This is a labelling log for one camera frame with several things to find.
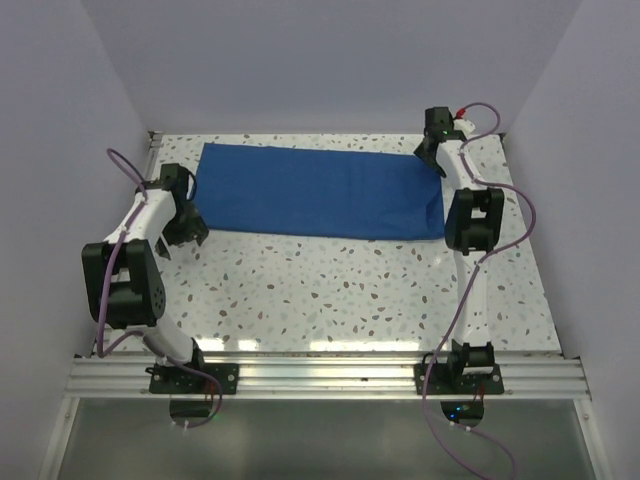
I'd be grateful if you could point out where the blue surgical cloth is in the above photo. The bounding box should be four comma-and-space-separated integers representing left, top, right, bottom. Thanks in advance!
196, 143, 444, 241

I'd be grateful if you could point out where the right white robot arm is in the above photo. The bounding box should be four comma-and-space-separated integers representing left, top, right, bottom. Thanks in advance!
414, 106, 504, 393

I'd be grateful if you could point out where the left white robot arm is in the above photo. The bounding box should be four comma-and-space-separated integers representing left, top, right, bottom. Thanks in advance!
81, 163, 209, 393

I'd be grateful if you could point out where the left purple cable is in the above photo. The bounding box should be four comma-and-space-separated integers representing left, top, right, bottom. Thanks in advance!
95, 147, 223, 430

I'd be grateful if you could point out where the purple cable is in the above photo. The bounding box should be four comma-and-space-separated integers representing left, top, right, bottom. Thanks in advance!
420, 102, 540, 480
95, 147, 223, 430

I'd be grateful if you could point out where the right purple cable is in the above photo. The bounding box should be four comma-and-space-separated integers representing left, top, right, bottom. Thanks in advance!
420, 102, 540, 480

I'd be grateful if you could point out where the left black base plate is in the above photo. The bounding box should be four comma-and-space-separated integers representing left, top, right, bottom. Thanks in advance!
145, 363, 240, 395

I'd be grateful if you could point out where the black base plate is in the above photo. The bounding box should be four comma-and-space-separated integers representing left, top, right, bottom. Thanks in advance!
145, 363, 240, 395
426, 360, 505, 396

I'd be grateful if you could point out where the aluminium front rail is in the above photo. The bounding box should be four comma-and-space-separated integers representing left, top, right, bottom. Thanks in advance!
64, 352, 591, 400

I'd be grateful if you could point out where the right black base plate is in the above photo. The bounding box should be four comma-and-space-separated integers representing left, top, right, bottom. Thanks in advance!
426, 360, 505, 396

